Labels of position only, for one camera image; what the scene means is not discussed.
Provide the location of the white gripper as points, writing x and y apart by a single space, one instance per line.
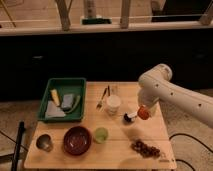
148 100

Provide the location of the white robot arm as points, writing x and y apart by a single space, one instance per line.
155 84

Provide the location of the white paper cup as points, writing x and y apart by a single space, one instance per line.
113 103

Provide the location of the green plastic cup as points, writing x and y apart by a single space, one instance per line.
100 135

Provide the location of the small metal cup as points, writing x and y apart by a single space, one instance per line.
44 142

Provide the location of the bunch of dark grapes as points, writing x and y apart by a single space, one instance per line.
146 151

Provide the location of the clear glass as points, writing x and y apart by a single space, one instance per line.
114 90

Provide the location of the green bean pod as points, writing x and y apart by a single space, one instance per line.
77 100

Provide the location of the dark red bowl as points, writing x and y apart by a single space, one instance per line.
77 140

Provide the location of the grey sponge block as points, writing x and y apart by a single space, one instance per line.
67 102

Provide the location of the green plastic tray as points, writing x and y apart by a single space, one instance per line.
75 86

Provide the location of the yellow corn piece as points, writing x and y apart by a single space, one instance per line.
55 97

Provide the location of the grey folded cloth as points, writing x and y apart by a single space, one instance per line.
53 111

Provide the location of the black pole stand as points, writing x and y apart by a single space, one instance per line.
18 141

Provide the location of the white handled black brush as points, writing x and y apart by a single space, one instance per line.
130 117

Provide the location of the green base white post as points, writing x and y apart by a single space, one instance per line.
90 16

